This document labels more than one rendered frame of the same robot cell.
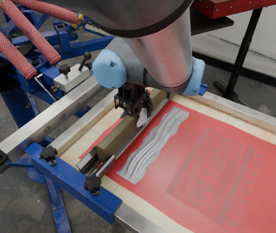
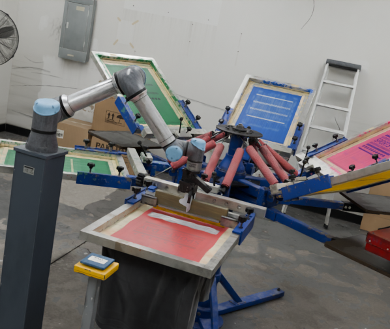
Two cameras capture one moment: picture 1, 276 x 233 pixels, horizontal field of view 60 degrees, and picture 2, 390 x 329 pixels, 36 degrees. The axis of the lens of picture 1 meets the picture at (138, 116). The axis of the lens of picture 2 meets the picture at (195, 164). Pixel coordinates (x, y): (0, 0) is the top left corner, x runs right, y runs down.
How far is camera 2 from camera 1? 2.72 m
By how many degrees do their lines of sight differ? 67
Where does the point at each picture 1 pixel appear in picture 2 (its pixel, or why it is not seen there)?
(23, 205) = not seen: hidden behind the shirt
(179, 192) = (147, 224)
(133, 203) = (135, 213)
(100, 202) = (130, 199)
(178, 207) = (138, 222)
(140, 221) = (124, 207)
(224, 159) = (179, 238)
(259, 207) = (148, 241)
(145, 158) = (165, 217)
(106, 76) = not seen: hidden behind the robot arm
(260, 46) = not seen: outside the picture
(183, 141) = (186, 229)
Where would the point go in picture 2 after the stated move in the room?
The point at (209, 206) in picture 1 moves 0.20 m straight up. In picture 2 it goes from (142, 230) to (150, 188)
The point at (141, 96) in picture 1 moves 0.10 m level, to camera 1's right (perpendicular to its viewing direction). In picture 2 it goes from (187, 182) to (193, 188)
